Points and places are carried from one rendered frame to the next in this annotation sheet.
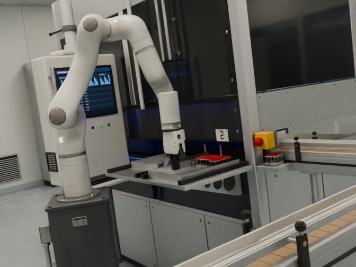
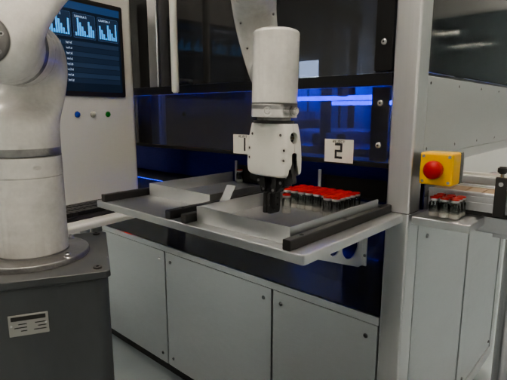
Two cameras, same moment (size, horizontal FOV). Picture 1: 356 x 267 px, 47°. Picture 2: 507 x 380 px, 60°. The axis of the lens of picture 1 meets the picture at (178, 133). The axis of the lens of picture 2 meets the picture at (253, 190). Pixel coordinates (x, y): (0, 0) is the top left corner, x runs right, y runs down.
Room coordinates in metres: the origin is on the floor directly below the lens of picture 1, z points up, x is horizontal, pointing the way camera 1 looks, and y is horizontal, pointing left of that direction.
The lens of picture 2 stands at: (0.95, 0.22, 1.12)
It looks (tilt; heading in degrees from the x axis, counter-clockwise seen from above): 10 degrees down; 349
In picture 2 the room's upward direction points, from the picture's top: straight up
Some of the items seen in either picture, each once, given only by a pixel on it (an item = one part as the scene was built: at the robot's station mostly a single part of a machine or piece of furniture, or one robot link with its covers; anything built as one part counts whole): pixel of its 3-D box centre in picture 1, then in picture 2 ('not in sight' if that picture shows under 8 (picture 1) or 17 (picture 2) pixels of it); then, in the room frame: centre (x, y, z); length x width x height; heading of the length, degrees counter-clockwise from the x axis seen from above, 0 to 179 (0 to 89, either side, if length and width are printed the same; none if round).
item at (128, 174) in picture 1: (179, 169); (248, 207); (2.05, 0.02, 0.87); 0.70 x 0.48 x 0.02; 37
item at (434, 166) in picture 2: (258, 141); (433, 170); (1.80, -0.35, 0.99); 0.04 x 0.04 x 0.04; 37
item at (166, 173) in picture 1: (194, 168); (290, 209); (1.89, -0.05, 0.90); 0.34 x 0.26 x 0.04; 126
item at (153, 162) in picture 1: (169, 159); (222, 186); (2.23, 0.06, 0.90); 0.34 x 0.26 x 0.04; 127
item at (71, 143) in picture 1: (70, 127); (26, 86); (1.82, 0.47, 1.16); 0.19 x 0.12 x 0.24; 175
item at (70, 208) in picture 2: (107, 176); (98, 206); (2.40, 0.44, 0.82); 0.40 x 0.14 x 0.02; 134
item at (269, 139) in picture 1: (265, 140); (440, 167); (1.83, -0.39, 0.99); 0.08 x 0.07 x 0.07; 127
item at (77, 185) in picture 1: (76, 176); (29, 206); (1.78, 0.47, 0.95); 0.19 x 0.19 x 0.18
